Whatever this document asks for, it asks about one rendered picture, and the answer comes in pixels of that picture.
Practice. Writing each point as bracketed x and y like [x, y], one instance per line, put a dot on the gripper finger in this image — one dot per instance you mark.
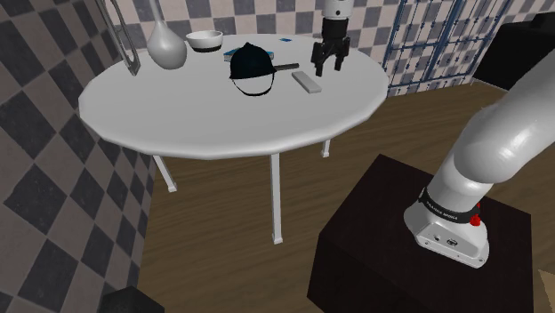
[319, 54]
[343, 53]

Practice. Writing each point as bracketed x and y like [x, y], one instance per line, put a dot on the white bowl with black base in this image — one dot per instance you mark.
[204, 40]

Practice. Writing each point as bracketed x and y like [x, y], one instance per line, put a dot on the grey long-necked vase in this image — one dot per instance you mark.
[167, 50]

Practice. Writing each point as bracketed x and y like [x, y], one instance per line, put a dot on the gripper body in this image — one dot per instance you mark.
[335, 31]

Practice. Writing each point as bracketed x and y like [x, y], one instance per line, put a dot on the black stick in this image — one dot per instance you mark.
[288, 66]

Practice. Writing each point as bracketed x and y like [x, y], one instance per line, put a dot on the black cabinet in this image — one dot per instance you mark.
[516, 56]

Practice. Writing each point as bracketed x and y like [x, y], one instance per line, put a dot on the white round table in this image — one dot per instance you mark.
[195, 121]

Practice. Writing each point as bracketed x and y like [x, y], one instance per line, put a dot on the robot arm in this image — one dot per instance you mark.
[490, 143]

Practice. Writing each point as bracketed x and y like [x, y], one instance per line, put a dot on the dark block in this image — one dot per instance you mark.
[130, 301]

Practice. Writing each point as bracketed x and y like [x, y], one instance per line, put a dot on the small blue card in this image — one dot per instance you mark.
[285, 40]

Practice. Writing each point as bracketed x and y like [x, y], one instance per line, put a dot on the blue lattice window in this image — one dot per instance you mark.
[433, 47]

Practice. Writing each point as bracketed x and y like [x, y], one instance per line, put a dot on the blue book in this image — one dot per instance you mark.
[228, 54]

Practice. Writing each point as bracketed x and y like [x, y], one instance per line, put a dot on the grey remote control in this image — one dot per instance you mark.
[306, 82]

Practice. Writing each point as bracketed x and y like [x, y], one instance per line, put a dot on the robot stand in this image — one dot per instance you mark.
[368, 256]

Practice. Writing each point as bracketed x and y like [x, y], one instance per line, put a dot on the tan box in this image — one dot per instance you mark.
[548, 294]

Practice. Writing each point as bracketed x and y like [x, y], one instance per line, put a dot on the grey metal frame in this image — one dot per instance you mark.
[130, 60]

